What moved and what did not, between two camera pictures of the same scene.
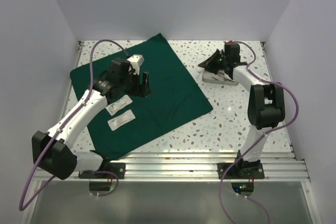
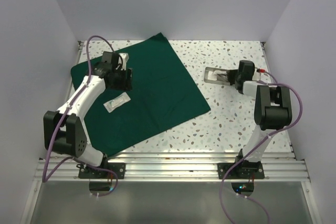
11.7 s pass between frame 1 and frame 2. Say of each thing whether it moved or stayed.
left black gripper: moved
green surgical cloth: stayed
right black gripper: moved
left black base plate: stayed
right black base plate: stayed
